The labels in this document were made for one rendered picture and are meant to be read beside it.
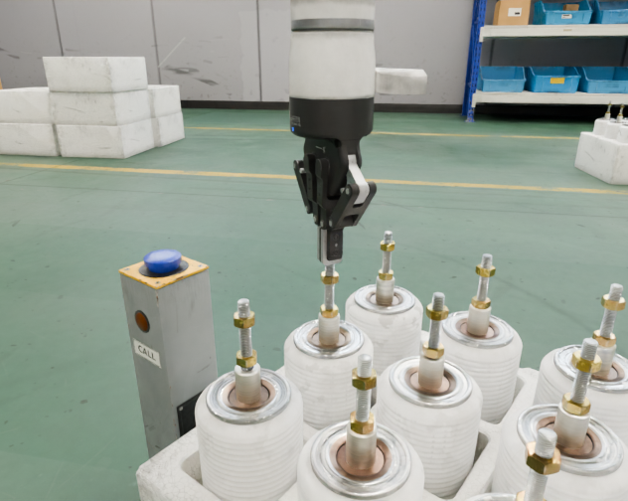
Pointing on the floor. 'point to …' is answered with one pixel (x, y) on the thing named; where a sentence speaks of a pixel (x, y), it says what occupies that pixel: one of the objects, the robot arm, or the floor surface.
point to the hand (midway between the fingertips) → (330, 245)
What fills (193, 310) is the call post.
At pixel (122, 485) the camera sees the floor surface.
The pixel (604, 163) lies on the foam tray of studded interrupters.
